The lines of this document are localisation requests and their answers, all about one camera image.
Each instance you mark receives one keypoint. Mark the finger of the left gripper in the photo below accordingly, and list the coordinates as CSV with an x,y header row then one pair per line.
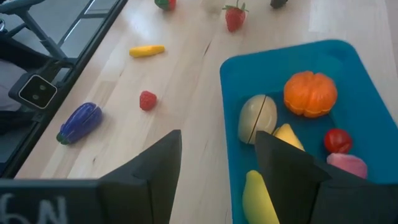
x,y
278,3

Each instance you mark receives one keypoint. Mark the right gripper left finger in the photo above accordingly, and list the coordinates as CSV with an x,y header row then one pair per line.
x,y
146,186

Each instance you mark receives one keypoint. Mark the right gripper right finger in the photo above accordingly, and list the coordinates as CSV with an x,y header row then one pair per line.
x,y
289,180

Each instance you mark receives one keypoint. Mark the yellow toy banana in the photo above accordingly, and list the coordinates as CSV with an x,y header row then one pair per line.
x,y
256,199

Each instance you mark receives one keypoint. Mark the yellow toy lemon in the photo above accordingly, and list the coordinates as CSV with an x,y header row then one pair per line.
x,y
287,135

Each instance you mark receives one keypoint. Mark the red toy strawberry green leaves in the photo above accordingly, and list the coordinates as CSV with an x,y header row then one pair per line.
x,y
234,18

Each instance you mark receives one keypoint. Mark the pink toy onion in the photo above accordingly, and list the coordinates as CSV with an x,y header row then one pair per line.
x,y
348,165

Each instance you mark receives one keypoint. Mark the small red toy cherry tomato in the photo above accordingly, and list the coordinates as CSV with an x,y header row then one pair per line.
x,y
338,141

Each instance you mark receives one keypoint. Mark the beige toy potato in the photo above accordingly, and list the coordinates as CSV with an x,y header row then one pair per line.
x,y
256,116

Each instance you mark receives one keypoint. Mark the red toy raspberry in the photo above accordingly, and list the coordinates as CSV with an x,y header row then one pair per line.
x,y
148,100

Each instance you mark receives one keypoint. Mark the orange toy tangerine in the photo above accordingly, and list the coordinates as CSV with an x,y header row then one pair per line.
x,y
311,93

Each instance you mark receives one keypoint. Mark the purple toy eggplant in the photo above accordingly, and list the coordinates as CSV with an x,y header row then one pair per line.
x,y
81,123

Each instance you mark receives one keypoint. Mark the teal plastic tupperware container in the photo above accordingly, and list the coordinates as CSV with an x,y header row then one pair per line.
x,y
357,102

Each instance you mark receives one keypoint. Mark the red toy tomato green top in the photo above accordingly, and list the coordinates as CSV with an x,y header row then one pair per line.
x,y
166,3

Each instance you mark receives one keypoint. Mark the small yellow toy chili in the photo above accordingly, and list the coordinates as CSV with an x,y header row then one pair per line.
x,y
146,51

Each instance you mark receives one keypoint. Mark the small black camera box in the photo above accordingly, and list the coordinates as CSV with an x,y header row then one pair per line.
x,y
37,91

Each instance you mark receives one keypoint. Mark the black aluminium table frame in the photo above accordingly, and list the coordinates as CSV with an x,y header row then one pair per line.
x,y
104,29

